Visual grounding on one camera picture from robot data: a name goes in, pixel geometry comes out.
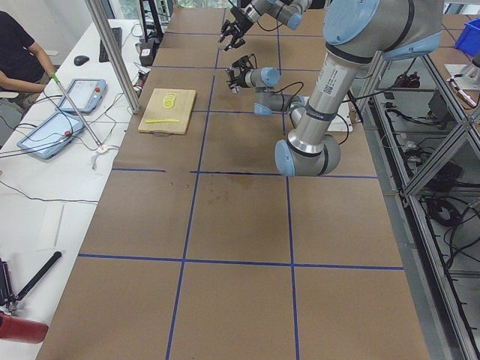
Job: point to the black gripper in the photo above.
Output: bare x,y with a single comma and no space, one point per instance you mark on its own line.
240,24
241,77

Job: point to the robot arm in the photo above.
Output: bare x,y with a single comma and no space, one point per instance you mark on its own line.
269,100
354,32

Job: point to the bamboo cutting board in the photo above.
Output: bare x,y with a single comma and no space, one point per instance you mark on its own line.
182,109

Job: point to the yellow plastic knife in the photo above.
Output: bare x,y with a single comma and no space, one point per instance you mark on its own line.
161,120

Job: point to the teach pendant far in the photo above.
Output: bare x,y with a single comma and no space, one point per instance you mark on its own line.
86,93

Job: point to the teach pendant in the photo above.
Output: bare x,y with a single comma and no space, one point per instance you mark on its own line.
86,93
51,136

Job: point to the black computer mouse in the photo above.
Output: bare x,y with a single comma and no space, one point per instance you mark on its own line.
80,60

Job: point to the teach pendant near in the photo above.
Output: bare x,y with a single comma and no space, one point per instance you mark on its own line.
51,136

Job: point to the seated person black shirt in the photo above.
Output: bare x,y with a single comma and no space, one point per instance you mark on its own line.
25,65

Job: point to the blue storage bin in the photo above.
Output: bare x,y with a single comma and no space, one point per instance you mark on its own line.
469,40

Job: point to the red fire extinguisher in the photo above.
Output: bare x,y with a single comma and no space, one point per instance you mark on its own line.
22,330

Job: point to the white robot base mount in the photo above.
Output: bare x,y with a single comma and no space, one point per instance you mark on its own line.
345,119

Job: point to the aluminium frame post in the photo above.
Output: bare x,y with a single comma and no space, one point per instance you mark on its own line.
114,52

